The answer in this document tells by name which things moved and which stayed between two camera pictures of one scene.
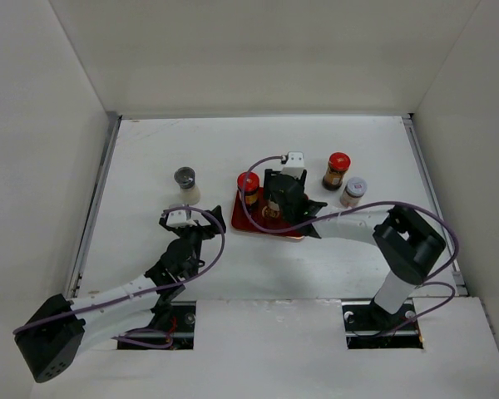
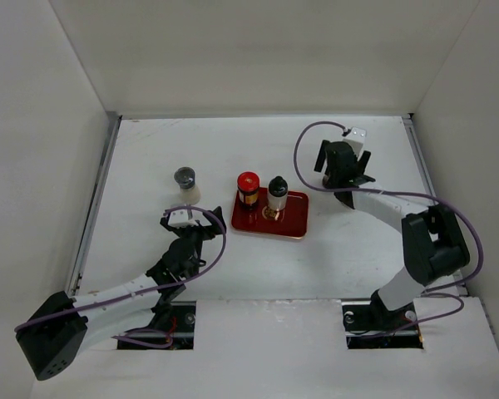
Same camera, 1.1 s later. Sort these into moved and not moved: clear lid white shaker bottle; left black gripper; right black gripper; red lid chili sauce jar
Moved: right black gripper
Not moved: clear lid white shaker bottle; red lid chili sauce jar; left black gripper
